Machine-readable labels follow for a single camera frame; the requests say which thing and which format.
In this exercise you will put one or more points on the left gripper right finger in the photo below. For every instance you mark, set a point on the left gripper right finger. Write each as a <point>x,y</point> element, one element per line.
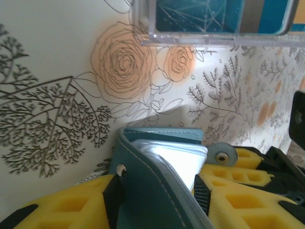
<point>226,214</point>

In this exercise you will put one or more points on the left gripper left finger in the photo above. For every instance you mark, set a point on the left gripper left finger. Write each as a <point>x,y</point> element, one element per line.
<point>47,214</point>

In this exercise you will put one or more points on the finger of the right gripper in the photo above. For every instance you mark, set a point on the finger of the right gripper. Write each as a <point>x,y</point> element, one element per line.
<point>262,177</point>
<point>250,157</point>

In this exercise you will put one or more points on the teal leather card holder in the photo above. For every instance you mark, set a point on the teal leather card holder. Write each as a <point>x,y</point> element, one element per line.
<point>152,190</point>

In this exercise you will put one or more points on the clear plastic card box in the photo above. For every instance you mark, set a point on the clear plastic card box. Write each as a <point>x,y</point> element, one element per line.
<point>190,39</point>

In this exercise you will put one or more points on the orange credit card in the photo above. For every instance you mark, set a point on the orange credit card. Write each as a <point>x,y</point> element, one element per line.
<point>299,12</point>

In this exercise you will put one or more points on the teal line-pattern credit card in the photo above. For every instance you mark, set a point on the teal line-pattern credit card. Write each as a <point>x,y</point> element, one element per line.
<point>181,16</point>

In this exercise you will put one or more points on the floral patterned table cover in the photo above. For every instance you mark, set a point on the floral patterned table cover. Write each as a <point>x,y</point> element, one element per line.
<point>47,47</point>

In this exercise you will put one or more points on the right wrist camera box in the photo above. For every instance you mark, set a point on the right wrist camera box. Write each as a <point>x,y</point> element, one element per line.
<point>297,119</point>

